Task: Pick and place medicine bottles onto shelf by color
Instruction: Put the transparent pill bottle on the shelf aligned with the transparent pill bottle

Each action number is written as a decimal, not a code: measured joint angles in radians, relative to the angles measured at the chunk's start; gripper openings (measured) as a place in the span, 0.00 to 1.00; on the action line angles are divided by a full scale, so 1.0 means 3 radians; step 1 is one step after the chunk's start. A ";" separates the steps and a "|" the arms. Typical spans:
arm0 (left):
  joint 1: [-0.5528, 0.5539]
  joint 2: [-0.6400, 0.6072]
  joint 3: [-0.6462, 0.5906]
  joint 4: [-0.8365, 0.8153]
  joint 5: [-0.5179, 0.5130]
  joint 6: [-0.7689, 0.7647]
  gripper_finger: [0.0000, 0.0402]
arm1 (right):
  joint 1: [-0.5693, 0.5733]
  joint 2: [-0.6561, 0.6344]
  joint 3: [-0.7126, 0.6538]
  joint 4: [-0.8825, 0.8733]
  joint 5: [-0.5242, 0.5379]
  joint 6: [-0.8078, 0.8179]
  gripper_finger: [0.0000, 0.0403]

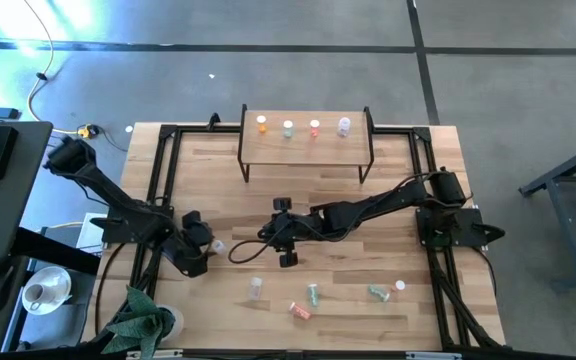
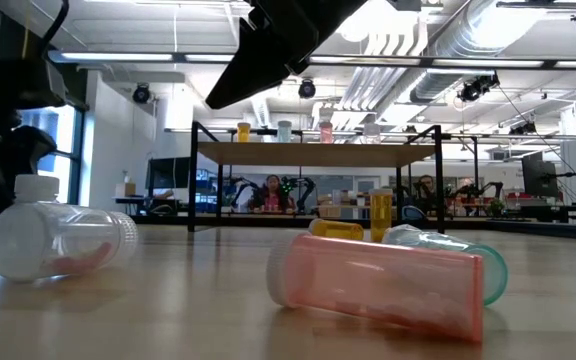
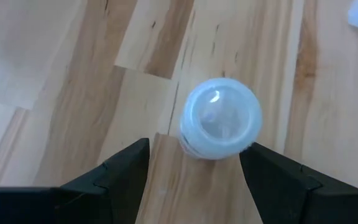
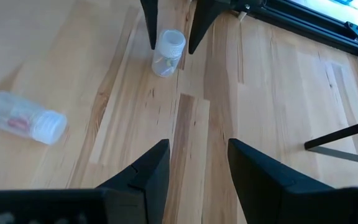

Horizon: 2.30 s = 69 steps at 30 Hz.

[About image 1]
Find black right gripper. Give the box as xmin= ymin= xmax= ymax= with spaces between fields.
xmin=258 ymin=197 xmax=324 ymax=269

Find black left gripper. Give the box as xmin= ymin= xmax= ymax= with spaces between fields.
xmin=170 ymin=209 xmax=217 ymax=279

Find wooden shelf black metal legs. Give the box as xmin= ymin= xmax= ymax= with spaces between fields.
xmin=236 ymin=103 xmax=376 ymax=185

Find white plant pot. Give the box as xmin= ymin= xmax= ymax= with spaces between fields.
xmin=155 ymin=303 xmax=186 ymax=342

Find white box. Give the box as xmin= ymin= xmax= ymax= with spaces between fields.
xmin=75 ymin=212 xmax=107 ymax=254

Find green leafy plant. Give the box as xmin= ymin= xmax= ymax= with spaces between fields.
xmin=100 ymin=285 xmax=177 ymax=357

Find white saucer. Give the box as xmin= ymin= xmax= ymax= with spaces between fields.
xmin=20 ymin=265 xmax=73 ymax=316

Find white cup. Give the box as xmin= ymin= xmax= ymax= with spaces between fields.
xmin=21 ymin=282 xmax=52 ymax=314

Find dark grey desk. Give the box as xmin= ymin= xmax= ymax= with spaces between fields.
xmin=0 ymin=119 xmax=55 ymax=354

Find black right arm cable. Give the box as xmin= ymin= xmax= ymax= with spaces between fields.
xmin=227 ymin=238 xmax=289 ymax=265

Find black aluminium table frame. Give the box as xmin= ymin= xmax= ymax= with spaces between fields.
xmin=93 ymin=122 xmax=507 ymax=351

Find silver metal bracket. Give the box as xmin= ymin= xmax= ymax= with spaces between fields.
xmin=405 ymin=351 xmax=463 ymax=360
xmin=125 ymin=349 xmax=184 ymax=360

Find yellow floor cable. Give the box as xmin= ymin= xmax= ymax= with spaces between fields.
xmin=21 ymin=0 xmax=82 ymax=136

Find blue-grey metal table frame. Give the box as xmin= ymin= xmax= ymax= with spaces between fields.
xmin=517 ymin=135 xmax=576 ymax=295

